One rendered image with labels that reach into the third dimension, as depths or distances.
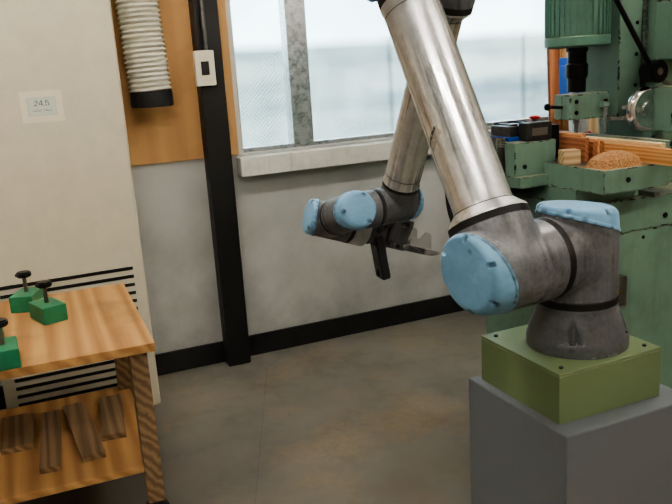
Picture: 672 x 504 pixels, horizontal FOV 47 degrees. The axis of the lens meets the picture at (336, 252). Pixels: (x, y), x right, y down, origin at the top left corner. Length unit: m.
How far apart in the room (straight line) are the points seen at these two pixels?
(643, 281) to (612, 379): 0.80
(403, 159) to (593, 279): 0.56
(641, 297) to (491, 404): 0.82
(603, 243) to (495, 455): 0.48
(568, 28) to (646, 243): 0.62
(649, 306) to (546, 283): 0.97
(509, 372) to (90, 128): 1.71
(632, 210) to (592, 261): 0.77
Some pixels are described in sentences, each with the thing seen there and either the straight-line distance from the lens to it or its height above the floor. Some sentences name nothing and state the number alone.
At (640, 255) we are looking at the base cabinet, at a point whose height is 0.64.
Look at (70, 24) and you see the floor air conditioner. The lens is 2.72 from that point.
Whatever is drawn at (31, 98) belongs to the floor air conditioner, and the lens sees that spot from 2.70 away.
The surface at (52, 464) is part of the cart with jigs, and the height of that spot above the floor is 0.20.
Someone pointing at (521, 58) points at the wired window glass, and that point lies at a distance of 3.85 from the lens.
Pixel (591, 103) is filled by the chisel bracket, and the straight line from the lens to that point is 2.29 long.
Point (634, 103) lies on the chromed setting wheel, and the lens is 2.25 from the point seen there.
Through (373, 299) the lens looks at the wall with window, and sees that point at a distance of 3.49.
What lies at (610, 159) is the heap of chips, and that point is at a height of 0.92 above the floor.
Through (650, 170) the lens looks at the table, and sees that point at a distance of 2.09.
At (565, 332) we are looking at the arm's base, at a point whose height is 0.69.
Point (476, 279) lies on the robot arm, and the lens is 1.31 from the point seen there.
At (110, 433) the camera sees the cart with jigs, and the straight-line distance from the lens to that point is 2.36.
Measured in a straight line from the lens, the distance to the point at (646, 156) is 2.10.
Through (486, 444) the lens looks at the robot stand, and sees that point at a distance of 1.63.
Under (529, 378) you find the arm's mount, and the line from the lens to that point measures 1.48.
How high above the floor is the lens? 1.20
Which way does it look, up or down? 14 degrees down
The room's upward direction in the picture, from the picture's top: 4 degrees counter-clockwise
